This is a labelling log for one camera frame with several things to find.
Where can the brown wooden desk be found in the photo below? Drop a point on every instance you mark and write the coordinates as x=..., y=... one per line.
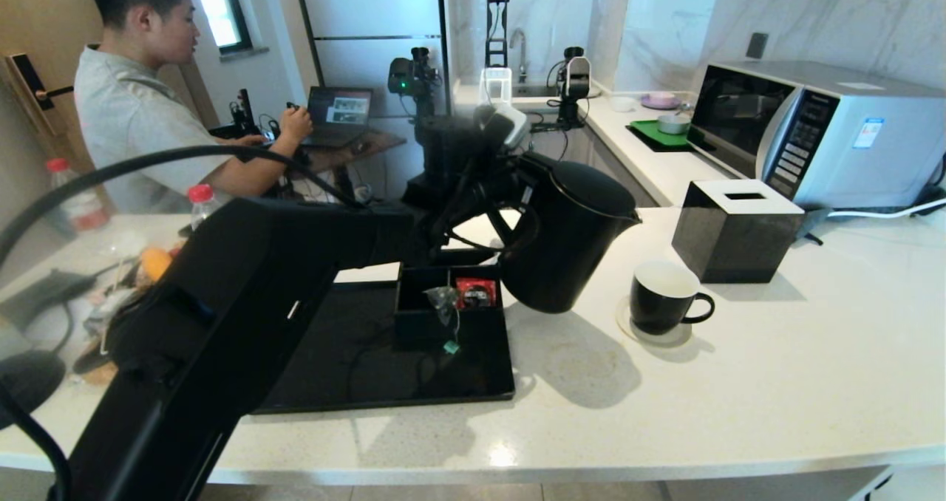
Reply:
x=377, y=146

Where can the black centre stand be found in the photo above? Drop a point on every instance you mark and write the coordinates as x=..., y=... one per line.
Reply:
x=497, y=28

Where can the black rectangular serving tray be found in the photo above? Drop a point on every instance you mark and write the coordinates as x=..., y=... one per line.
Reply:
x=414, y=375

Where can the round clear coaster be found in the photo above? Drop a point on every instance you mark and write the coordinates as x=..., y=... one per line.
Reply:
x=669, y=341

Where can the green mat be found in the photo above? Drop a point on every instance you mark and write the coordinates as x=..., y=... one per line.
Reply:
x=650, y=132

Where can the black tray under mat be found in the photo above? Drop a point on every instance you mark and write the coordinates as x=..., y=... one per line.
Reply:
x=650, y=145

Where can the clear water bottle red label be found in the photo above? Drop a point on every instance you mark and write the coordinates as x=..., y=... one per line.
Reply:
x=201, y=205

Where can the silver microwave oven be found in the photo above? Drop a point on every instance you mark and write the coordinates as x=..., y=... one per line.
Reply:
x=872, y=154

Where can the grey white refrigerator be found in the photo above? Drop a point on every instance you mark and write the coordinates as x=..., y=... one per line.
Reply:
x=369, y=13

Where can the chrome kitchen faucet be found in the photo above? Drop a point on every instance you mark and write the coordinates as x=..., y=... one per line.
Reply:
x=521, y=47

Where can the black compartment organizer box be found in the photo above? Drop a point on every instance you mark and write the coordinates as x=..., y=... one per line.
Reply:
x=421, y=331

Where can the black tissue box white lid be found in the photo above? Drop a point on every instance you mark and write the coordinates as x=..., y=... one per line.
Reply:
x=732, y=242

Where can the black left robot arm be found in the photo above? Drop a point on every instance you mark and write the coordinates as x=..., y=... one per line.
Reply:
x=244, y=316

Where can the dark wall socket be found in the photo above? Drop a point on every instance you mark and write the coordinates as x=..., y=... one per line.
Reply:
x=755, y=46

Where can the white kitchen cabinet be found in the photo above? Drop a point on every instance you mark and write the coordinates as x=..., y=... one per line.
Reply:
x=621, y=179

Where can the orange oval toy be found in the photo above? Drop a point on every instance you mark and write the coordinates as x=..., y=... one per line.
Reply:
x=157, y=263

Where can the translucent white box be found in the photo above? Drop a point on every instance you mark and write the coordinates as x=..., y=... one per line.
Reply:
x=494, y=83

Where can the grey pyramid tea bag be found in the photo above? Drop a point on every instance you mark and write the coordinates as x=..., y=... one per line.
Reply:
x=446, y=298

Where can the purple plate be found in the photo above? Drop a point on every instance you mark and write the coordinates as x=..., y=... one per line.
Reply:
x=659, y=103

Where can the black open laptop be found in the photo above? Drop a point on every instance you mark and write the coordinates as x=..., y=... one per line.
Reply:
x=338, y=114

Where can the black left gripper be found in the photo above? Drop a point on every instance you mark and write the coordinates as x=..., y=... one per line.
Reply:
x=473, y=191

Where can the man in grey shirt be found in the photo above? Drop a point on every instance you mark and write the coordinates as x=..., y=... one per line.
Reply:
x=126, y=117

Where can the black device with green light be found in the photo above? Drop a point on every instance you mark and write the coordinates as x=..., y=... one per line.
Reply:
x=414, y=80

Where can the small white bowl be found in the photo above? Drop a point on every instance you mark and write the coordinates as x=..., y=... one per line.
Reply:
x=622, y=105

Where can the black mug white inside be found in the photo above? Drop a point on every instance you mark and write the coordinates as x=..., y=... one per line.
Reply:
x=658, y=312

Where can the dark framed window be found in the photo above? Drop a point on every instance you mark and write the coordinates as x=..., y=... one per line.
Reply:
x=222, y=6

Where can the black electric kettle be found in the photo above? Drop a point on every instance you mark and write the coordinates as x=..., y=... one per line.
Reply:
x=576, y=242

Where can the red instant coffee sachet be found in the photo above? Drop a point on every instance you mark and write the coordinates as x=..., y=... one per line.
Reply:
x=477, y=294

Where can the small grey bowl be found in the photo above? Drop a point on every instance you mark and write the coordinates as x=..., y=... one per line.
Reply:
x=671, y=125

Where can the clear water bottle red cap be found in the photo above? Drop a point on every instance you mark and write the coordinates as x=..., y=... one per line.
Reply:
x=77, y=205

